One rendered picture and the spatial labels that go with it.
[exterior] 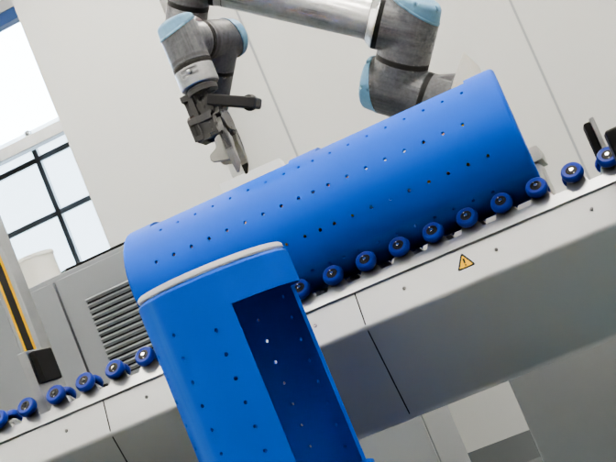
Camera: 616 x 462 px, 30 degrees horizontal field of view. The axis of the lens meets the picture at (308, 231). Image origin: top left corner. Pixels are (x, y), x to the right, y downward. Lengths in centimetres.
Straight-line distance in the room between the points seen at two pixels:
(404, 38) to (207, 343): 142
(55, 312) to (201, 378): 241
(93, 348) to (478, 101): 229
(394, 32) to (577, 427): 113
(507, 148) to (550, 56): 287
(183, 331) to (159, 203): 326
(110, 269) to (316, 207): 196
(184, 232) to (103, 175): 286
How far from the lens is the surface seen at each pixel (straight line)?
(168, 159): 517
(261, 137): 535
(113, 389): 253
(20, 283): 310
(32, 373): 268
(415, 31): 312
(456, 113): 233
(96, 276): 424
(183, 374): 196
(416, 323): 233
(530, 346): 236
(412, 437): 395
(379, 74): 317
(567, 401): 304
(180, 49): 257
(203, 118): 254
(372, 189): 233
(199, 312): 192
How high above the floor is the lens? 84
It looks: 5 degrees up
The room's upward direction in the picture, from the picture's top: 23 degrees counter-clockwise
